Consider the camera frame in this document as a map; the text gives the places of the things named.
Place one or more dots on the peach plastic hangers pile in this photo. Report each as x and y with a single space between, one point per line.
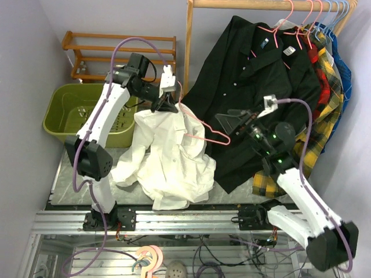
150 259

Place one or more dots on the black shirt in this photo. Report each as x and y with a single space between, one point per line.
303 79
244 65

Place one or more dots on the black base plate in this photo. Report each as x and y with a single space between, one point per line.
252 218
120 218

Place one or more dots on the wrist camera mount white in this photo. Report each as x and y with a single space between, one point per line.
270 105
168 81

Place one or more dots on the grey perforated shoe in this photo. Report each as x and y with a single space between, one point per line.
176 269

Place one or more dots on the pink hanger of black shirt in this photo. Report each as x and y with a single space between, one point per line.
275 30

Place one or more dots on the aluminium rail base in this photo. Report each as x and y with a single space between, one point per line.
198 219

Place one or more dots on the wooden shoe rack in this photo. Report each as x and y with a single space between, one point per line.
92 54

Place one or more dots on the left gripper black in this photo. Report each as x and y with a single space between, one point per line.
165 103

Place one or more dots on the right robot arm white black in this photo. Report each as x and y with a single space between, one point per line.
326 238

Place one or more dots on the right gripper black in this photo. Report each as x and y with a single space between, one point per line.
249 120

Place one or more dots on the red plaid shirt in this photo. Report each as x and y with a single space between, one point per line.
324 96

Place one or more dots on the blue shirt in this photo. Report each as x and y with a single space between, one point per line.
342 72

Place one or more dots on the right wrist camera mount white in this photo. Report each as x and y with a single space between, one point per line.
270 105

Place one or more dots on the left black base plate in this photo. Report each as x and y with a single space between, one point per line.
120 218

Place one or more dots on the white shirt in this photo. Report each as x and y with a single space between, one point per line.
167 158

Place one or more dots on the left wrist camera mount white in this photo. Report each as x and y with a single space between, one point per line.
168 81

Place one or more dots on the green plastic laundry basket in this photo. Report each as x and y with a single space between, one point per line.
71 106

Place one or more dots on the blue hanger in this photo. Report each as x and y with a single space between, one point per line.
321 28
336 5
340 15

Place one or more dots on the black shirt front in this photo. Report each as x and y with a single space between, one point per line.
244 65

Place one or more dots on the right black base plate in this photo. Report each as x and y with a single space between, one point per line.
252 218

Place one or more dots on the wooden clothes rack frame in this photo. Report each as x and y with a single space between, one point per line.
302 6

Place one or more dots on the black shirt behind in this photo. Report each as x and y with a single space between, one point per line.
303 79

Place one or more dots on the yellow plaid shirt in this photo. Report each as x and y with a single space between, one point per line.
323 126

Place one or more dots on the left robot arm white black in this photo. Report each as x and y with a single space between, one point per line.
87 149

